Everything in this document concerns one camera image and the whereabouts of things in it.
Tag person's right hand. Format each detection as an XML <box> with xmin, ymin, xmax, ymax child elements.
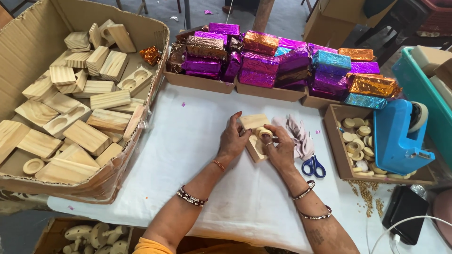
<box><xmin>261</xmin><ymin>124</ymin><xmax>301</xmax><ymax>173</ymax></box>

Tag person's left hand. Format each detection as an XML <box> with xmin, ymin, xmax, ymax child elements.
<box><xmin>217</xmin><ymin>111</ymin><xmax>252</xmax><ymax>161</ymax></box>

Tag small round wooden cup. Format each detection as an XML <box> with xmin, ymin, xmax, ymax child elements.
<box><xmin>255</xmin><ymin>127</ymin><xmax>273</xmax><ymax>140</ymax></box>

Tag wooden block with round hollows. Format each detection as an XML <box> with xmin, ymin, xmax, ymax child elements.
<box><xmin>240</xmin><ymin>114</ymin><xmax>273</xmax><ymax>164</ymax></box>

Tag pink cloth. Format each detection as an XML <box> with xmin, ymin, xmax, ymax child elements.
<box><xmin>271</xmin><ymin>114</ymin><xmax>315</xmax><ymax>161</ymax></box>

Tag white table sheet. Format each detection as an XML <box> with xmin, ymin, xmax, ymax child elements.
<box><xmin>47</xmin><ymin>79</ymin><xmax>452</xmax><ymax>254</ymax></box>

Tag thin dark bangle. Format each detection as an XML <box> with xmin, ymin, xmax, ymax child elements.
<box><xmin>291</xmin><ymin>180</ymin><xmax>316</xmax><ymax>201</ymax></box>
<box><xmin>298</xmin><ymin>205</ymin><xmax>333</xmax><ymax>221</ymax></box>

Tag brown tray with wooden rounds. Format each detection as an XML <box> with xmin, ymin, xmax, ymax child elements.
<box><xmin>324</xmin><ymin>104</ymin><xmax>438</xmax><ymax>186</ymax></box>

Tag brown cardboard tray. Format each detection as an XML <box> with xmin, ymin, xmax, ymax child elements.
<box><xmin>163</xmin><ymin>69</ymin><xmax>237</xmax><ymax>95</ymax></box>
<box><xmin>301</xmin><ymin>88</ymin><xmax>341</xmax><ymax>109</ymax></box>
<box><xmin>236</xmin><ymin>82</ymin><xmax>306</xmax><ymax>103</ymax></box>

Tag beaded dark bangles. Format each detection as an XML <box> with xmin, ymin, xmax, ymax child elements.
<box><xmin>176</xmin><ymin>186</ymin><xmax>208</xmax><ymax>208</ymax></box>

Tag heap of round wooden cups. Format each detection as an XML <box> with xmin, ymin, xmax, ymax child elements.
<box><xmin>337</xmin><ymin>117</ymin><xmax>417</xmax><ymax>179</ymax></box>

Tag pile of foil wrapped packets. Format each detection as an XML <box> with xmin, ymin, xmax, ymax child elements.
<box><xmin>166</xmin><ymin>22</ymin><xmax>403</xmax><ymax>110</ymax></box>

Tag scattered grains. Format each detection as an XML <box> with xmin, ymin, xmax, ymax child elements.
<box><xmin>343</xmin><ymin>179</ymin><xmax>386</xmax><ymax>218</ymax></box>

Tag blue tape dispenser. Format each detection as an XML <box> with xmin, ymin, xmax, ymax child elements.
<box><xmin>373</xmin><ymin>99</ymin><xmax>436</xmax><ymax>176</ymax></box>

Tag orange foil scrap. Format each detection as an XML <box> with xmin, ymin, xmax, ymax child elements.
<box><xmin>139</xmin><ymin>45</ymin><xmax>162</xmax><ymax>67</ymax></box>

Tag person's yellow garment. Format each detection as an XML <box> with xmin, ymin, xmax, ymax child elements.
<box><xmin>132</xmin><ymin>237</ymin><xmax>174</xmax><ymax>254</ymax></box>

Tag black phone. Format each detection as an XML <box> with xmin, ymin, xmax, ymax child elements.
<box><xmin>382</xmin><ymin>186</ymin><xmax>430</xmax><ymax>246</ymax></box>

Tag clear tape roll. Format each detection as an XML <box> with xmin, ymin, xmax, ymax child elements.
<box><xmin>409</xmin><ymin>102</ymin><xmax>429</xmax><ymax>133</ymax></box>

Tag pile of wooden blocks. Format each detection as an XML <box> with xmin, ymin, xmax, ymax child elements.
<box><xmin>0</xmin><ymin>19</ymin><xmax>154</xmax><ymax>185</ymax></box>

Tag teal plastic crate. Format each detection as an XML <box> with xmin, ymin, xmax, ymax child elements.
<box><xmin>391</xmin><ymin>45</ymin><xmax>452</xmax><ymax>150</ymax></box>

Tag dark chair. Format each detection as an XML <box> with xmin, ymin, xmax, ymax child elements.
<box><xmin>354</xmin><ymin>0</ymin><xmax>431</xmax><ymax>66</ymax></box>

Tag cardboard box of wooden toys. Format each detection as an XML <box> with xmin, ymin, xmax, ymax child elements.
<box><xmin>33</xmin><ymin>217</ymin><xmax>135</xmax><ymax>254</ymax></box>

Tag pink round object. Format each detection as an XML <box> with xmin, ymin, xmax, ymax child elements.
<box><xmin>432</xmin><ymin>188</ymin><xmax>452</xmax><ymax>248</ymax></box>

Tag red plastic basket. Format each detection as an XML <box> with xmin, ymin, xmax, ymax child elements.
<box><xmin>418</xmin><ymin>0</ymin><xmax>452</xmax><ymax>37</ymax></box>

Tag large cardboard box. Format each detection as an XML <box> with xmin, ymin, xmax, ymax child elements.
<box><xmin>0</xmin><ymin>0</ymin><xmax>170</xmax><ymax>205</ymax></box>

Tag blue handled scissors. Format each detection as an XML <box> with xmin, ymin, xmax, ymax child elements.
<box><xmin>301</xmin><ymin>153</ymin><xmax>327</xmax><ymax>179</ymax></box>

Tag wooden post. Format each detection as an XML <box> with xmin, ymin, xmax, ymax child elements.
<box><xmin>252</xmin><ymin>0</ymin><xmax>275</xmax><ymax>33</ymax></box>

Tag white cable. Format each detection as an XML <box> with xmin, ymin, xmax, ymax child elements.
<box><xmin>365</xmin><ymin>215</ymin><xmax>452</xmax><ymax>254</ymax></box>

